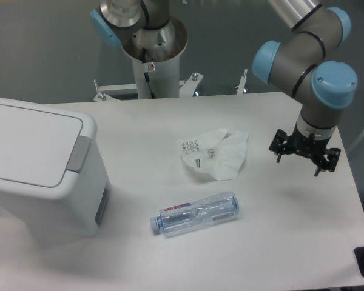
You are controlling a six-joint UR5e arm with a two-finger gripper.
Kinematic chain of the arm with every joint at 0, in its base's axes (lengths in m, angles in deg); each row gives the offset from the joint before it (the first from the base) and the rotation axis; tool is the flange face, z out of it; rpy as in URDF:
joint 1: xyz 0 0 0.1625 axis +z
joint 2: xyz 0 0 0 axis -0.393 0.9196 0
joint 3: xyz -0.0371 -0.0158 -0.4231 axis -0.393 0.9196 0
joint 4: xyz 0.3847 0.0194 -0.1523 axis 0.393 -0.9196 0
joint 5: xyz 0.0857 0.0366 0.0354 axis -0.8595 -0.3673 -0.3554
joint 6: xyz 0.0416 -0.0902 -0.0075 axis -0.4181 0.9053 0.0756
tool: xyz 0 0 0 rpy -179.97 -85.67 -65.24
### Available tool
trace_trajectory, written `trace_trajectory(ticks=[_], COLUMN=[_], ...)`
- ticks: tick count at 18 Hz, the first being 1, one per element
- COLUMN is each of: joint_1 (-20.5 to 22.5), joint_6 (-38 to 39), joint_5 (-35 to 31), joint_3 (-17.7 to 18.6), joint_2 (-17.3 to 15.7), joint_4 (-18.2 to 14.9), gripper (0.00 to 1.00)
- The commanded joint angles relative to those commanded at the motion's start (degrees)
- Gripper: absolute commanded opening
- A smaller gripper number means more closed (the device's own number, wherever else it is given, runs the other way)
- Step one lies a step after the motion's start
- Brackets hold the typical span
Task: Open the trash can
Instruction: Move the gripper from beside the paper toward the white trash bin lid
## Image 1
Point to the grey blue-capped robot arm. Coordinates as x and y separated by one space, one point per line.
300 70

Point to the crumpled white paper wrapper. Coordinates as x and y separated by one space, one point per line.
219 153

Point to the clear plastic water bottle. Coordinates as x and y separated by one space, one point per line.
192 216

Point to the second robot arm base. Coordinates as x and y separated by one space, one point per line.
145 30

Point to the white trash can body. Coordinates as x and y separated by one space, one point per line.
77 203

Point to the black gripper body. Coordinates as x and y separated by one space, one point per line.
308 147

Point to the white pedestal foot frame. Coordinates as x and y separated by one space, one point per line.
187 88

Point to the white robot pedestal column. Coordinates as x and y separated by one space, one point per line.
156 80

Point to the grey lid push button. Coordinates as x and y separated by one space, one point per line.
78 154

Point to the white trash can lid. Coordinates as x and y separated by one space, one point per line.
35 146

